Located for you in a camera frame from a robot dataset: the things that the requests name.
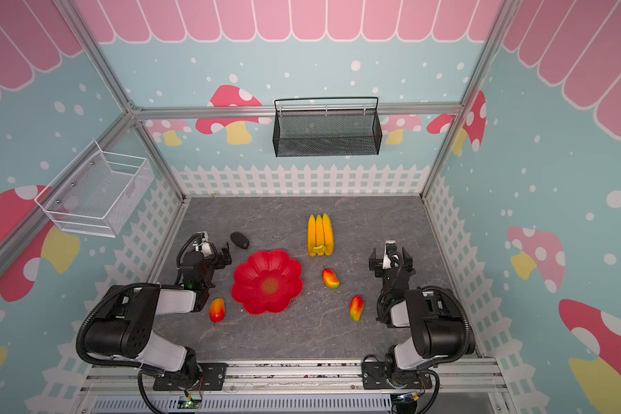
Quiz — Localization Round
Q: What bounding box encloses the dark fake avocado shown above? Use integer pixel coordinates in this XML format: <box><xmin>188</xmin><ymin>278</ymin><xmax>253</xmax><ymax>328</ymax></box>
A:
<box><xmin>230</xmin><ymin>232</ymin><xmax>250</xmax><ymax>250</ymax></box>

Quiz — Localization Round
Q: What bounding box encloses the red yellow fake mango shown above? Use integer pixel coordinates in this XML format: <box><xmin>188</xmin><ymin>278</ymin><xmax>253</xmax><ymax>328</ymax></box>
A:
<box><xmin>348</xmin><ymin>295</ymin><xmax>365</xmax><ymax>322</ymax></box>
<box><xmin>322</xmin><ymin>268</ymin><xmax>340</xmax><ymax>289</ymax></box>
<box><xmin>209</xmin><ymin>298</ymin><xmax>226</xmax><ymax>324</ymax></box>

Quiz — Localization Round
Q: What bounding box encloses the red flower-shaped fruit bowl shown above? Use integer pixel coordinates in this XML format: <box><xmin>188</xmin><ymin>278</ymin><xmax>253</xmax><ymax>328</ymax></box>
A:
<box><xmin>231</xmin><ymin>250</ymin><xmax>304</xmax><ymax>316</ymax></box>

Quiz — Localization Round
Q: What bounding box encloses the yellow fake banana bunch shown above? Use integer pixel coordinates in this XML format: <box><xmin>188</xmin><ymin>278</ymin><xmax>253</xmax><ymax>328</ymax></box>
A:
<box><xmin>307</xmin><ymin>214</ymin><xmax>335</xmax><ymax>257</ymax></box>

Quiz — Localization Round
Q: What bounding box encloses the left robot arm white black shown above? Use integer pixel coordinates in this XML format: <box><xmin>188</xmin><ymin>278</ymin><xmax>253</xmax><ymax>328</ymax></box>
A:
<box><xmin>75</xmin><ymin>232</ymin><xmax>232</xmax><ymax>388</ymax></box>

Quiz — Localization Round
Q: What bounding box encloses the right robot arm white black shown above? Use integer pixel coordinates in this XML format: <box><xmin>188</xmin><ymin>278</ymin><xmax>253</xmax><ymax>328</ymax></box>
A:
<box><xmin>362</xmin><ymin>241</ymin><xmax>476</xmax><ymax>389</ymax></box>

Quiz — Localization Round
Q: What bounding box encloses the small green circuit board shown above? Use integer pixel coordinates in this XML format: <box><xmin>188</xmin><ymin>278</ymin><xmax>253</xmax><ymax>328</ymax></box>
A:
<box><xmin>178</xmin><ymin>396</ymin><xmax>203</xmax><ymax>410</ymax></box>

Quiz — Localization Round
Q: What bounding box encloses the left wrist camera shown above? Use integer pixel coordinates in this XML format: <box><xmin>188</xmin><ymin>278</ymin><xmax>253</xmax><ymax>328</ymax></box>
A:
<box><xmin>191</xmin><ymin>233</ymin><xmax>213</xmax><ymax>257</ymax></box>

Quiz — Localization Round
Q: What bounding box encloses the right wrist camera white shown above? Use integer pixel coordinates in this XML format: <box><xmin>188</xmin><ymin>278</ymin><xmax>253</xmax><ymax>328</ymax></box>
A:
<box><xmin>382</xmin><ymin>241</ymin><xmax>400</xmax><ymax>269</ymax></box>

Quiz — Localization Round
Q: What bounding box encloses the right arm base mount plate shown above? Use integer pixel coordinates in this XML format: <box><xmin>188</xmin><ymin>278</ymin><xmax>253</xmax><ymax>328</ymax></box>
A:
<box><xmin>361</xmin><ymin>361</ymin><xmax>433</xmax><ymax>390</ymax></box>

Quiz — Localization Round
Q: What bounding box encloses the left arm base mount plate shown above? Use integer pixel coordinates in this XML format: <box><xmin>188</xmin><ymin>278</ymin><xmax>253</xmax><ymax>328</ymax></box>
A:
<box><xmin>153</xmin><ymin>362</ymin><xmax>228</xmax><ymax>392</ymax></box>

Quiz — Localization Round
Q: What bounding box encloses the white wire wall basket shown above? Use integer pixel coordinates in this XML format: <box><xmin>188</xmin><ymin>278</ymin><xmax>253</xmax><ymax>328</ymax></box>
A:
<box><xmin>34</xmin><ymin>141</ymin><xmax>155</xmax><ymax>238</ymax></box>

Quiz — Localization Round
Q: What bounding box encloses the right circuit board with wires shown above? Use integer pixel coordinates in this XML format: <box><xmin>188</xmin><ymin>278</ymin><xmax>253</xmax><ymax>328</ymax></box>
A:
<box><xmin>391</xmin><ymin>393</ymin><xmax>420</xmax><ymax>414</ymax></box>

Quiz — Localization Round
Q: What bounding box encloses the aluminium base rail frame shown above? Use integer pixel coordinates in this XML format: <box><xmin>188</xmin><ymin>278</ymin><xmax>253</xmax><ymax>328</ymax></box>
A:
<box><xmin>77</xmin><ymin>358</ymin><xmax>508</xmax><ymax>414</ymax></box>

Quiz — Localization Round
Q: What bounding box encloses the black mesh wall basket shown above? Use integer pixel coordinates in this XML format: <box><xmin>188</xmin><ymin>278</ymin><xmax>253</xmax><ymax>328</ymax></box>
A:
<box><xmin>273</xmin><ymin>97</ymin><xmax>383</xmax><ymax>157</ymax></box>

